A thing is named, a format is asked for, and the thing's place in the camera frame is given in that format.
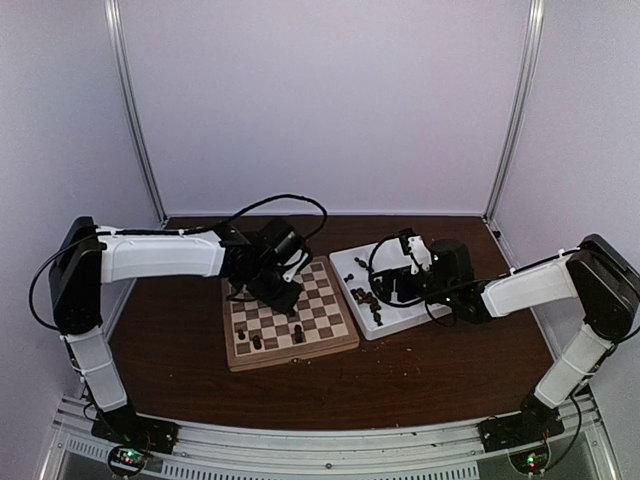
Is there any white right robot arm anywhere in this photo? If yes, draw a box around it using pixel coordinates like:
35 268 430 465
366 229 639 442

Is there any wooden chess board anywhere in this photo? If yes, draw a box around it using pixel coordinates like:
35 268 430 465
223 256 360 372

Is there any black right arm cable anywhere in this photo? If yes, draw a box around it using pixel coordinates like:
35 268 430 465
366 234 436 309

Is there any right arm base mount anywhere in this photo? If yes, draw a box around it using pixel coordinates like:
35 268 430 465
478 393 565 453

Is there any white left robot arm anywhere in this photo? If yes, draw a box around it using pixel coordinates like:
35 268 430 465
49 217 313 444

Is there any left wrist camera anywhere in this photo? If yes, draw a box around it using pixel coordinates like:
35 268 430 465
282 248 313 282

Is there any aluminium frame post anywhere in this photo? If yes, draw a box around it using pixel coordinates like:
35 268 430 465
104 0 169 225
483 0 545 225

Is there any right aluminium frame post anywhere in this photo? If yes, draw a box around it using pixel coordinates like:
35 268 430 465
483 0 545 225

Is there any dark chess bishop lower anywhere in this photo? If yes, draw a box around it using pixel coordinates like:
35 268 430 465
370 305 383 326

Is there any white plastic divided tray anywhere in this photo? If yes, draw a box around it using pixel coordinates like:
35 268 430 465
329 234 451 341

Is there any left aluminium frame post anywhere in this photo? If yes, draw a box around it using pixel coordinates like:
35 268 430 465
104 0 169 225

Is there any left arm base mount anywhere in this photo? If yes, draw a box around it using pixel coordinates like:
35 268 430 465
91 400 179 454

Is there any dark chess knight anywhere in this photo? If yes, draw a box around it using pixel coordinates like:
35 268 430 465
350 287 378 305

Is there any dark chess king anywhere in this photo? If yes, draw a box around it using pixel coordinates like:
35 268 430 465
293 324 305 344

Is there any aluminium front rail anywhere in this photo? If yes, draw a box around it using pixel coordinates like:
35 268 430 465
36 395 620 479

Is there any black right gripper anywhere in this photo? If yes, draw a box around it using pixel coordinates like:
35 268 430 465
369 265 456 306

